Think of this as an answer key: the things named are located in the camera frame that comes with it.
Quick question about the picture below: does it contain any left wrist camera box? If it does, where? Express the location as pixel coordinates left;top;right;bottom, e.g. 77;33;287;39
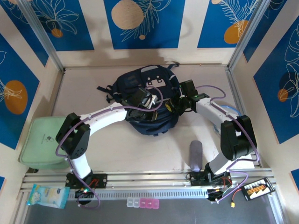
142;93;157;110

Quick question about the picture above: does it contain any wet wipes packet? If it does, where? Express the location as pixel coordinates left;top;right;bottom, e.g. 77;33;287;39
26;183;71;210

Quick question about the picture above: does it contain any black orange charger board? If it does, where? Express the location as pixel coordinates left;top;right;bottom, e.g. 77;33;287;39
242;177;274;201

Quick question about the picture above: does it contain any pink white pill organizer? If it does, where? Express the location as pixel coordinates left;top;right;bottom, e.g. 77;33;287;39
126;198;160;209

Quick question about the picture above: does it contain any yellow plug with wires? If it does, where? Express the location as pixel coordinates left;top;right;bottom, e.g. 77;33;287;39
228;188;246;209

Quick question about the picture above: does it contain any aluminium rail frame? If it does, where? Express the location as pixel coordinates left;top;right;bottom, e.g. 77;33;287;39
20;169;274;194

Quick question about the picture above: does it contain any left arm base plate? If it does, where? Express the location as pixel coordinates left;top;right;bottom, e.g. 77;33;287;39
65;172;108;189

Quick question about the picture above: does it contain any light blue cable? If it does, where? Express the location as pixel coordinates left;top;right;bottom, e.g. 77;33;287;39
214;105;242;136

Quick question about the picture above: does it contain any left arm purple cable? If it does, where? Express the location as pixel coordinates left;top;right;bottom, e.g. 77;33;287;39
55;86;164;208

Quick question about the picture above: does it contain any navy blue backpack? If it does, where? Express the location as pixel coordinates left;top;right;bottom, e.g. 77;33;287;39
97;63;180;137

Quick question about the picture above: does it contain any aluminium frame post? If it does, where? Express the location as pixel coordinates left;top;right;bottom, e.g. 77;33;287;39
17;0;65;72
228;0;271;70

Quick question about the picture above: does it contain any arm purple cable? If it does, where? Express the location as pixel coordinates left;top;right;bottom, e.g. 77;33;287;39
55;86;164;208
195;84;260;203

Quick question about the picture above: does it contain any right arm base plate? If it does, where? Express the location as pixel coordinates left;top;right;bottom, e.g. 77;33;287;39
189;171;232;187

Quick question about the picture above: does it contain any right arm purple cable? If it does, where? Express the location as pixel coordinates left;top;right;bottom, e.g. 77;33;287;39
195;84;260;203

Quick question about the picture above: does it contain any grey slotted cable duct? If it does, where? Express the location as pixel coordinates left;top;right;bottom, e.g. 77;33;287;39
67;188;208;199

